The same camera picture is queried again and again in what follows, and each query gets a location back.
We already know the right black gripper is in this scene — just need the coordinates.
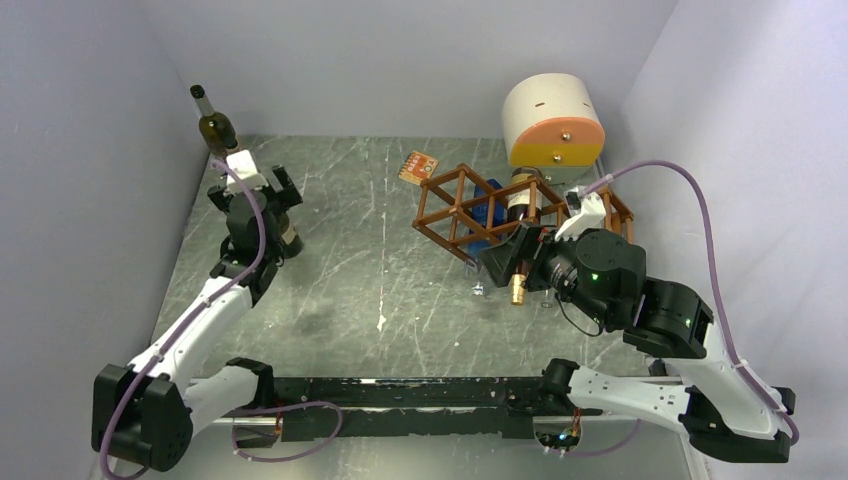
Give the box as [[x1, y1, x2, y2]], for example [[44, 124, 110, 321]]
[[475, 220, 613, 327]]

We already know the dark gold-capped wine bottle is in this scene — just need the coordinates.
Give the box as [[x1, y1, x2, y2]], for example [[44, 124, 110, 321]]
[[507, 167, 541, 306]]

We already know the dark green black-capped bottle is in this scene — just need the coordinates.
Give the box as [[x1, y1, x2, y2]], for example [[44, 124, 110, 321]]
[[271, 204, 304, 260]]

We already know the olive green wine bottle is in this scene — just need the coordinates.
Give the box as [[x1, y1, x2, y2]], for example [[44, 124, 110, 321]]
[[189, 84, 238, 159]]

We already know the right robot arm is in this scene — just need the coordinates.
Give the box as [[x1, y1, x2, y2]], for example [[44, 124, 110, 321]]
[[480, 223, 795, 463]]

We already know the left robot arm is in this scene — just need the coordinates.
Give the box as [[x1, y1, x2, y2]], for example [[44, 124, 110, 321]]
[[91, 160, 302, 479]]

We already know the clear blue-label bottle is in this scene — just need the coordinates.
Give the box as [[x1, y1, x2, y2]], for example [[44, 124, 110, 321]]
[[465, 202, 506, 298]]

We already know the brown wooden wine rack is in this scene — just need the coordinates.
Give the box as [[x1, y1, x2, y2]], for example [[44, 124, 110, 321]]
[[411, 163, 636, 266]]

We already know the small orange card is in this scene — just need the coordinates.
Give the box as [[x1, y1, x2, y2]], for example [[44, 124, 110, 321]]
[[398, 151, 439, 186]]

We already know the cream orange cylinder container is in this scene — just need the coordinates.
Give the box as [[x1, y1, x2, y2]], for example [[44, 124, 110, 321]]
[[501, 73, 606, 169]]

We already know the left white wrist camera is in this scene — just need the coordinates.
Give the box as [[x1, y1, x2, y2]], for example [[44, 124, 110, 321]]
[[225, 150, 269, 190]]

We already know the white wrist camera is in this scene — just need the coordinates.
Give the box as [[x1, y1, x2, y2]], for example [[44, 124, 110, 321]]
[[555, 187, 606, 241], [225, 150, 269, 190]]

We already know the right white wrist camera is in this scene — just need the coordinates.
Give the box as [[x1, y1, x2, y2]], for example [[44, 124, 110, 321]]
[[555, 187, 606, 241]]

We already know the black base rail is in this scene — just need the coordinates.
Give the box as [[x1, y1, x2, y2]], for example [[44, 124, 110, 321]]
[[228, 377, 575, 442]]

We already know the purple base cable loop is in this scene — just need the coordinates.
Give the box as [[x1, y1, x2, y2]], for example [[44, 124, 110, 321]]
[[230, 400, 344, 464]]

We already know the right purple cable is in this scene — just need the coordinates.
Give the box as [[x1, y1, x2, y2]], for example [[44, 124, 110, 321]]
[[582, 159, 802, 446]]

